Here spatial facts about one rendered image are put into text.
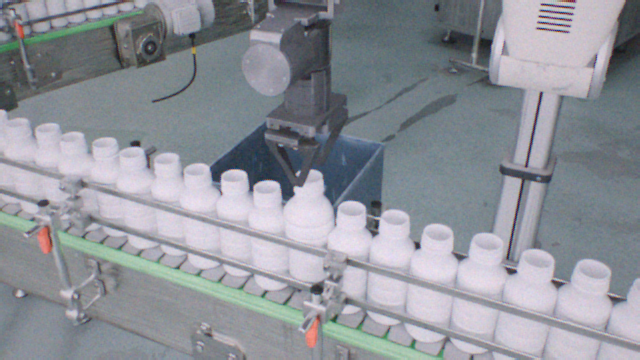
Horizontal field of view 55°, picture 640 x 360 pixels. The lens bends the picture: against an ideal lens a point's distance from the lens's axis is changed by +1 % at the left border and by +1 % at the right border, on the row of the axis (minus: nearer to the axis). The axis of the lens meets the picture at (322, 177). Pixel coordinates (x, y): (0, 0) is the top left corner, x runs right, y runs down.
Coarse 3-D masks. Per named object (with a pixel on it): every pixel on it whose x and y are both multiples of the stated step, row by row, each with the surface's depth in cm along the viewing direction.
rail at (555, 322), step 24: (24, 168) 101; (0, 192) 107; (120, 192) 93; (192, 216) 89; (168, 240) 94; (288, 240) 83; (240, 264) 89; (360, 264) 79; (504, 264) 79; (432, 288) 76; (456, 288) 75; (384, 312) 82; (504, 312) 73; (528, 312) 72; (456, 336) 78; (600, 336) 69
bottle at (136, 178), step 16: (128, 160) 92; (144, 160) 93; (128, 176) 93; (144, 176) 94; (128, 192) 93; (144, 192) 94; (128, 208) 95; (144, 208) 95; (128, 224) 97; (144, 224) 96; (128, 240) 100; (144, 240) 98
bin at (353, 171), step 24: (264, 120) 151; (240, 144) 142; (264, 144) 152; (336, 144) 146; (360, 144) 143; (384, 144) 140; (216, 168) 134; (240, 168) 144; (264, 168) 155; (312, 168) 153; (336, 168) 149; (360, 168) 146; (288, 192) 160; (336, 192) 153; (360, 192) 132; (336, 216) 121
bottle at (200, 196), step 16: (192, 176) 87; (208, 176) 88; (192, 192) 89; (208, 192) 89; (192, 208) 89; (208, 208) 89; (192, 224) 90; (208, 224) 91; (192, 240) 92; (208, 240) 92; (192, 256) 94
